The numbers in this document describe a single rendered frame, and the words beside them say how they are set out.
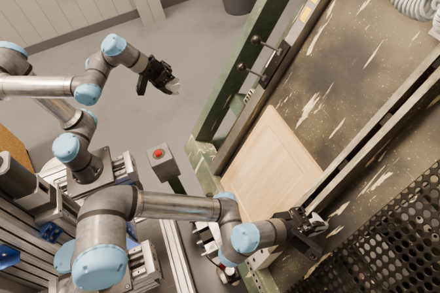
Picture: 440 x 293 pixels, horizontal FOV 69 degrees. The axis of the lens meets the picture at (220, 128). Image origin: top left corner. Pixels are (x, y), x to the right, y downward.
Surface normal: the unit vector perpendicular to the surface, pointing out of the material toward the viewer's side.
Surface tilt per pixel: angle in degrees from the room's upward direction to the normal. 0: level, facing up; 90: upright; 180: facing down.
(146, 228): 0
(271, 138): 54
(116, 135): 0
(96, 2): 90
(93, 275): 84
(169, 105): 0
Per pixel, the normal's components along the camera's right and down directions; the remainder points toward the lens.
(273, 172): -0.82, -0.03
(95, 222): 0.02, -0.64
